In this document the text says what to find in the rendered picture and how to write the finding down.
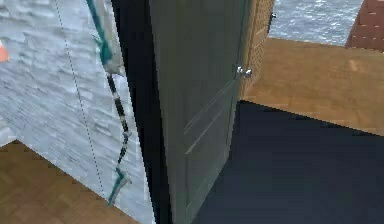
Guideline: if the grey-green room door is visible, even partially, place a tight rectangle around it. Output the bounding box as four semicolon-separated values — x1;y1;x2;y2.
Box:
148;0;253;224

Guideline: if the silver round door knob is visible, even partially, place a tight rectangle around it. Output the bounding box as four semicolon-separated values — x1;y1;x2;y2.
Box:
235;65;253;80

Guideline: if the red-brown brick cabinet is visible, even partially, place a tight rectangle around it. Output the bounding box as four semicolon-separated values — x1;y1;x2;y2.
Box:
344;0;384;53

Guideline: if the orange lamp shade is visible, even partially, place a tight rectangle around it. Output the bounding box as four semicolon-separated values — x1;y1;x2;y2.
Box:
0;40;11;63

